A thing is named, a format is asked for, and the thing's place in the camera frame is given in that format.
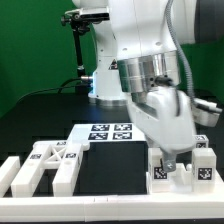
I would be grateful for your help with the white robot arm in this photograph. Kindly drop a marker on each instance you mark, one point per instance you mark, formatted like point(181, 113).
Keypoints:
point(154, 73)

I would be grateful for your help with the white tagged cube right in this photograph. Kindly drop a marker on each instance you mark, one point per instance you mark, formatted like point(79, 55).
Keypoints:
point(201, 141)

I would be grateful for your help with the black camera on stand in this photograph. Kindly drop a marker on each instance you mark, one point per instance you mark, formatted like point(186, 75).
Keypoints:
point(92, 15)

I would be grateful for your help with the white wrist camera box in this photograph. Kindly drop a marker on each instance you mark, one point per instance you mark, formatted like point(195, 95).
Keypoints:
point(205, 113)

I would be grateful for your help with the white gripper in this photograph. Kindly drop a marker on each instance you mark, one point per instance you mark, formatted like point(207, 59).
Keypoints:
point(165, 118)

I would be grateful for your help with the white chair seat part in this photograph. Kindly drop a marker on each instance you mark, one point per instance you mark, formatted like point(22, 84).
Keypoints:
point(181, 181)

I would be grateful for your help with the white U-shaped fence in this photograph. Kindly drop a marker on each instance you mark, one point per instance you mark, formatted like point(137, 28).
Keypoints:
point(109, 208)

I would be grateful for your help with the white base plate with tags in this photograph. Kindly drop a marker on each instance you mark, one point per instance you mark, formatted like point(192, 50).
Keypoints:
point(108, 132)

